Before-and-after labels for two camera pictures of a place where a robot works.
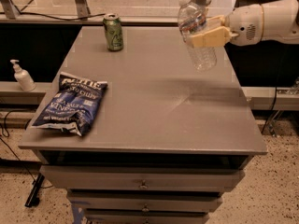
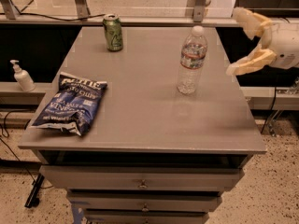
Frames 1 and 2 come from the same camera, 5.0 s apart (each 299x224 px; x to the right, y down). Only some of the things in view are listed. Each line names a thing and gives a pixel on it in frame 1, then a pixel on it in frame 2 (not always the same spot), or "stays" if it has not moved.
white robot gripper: [245, 25] to [285, 49]
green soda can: [113, 32] stays
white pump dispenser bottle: [23, 77] stays
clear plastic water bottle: [192, 16] to [192, 56]
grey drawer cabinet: [165, 140] stays
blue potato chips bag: [74, 104] stays
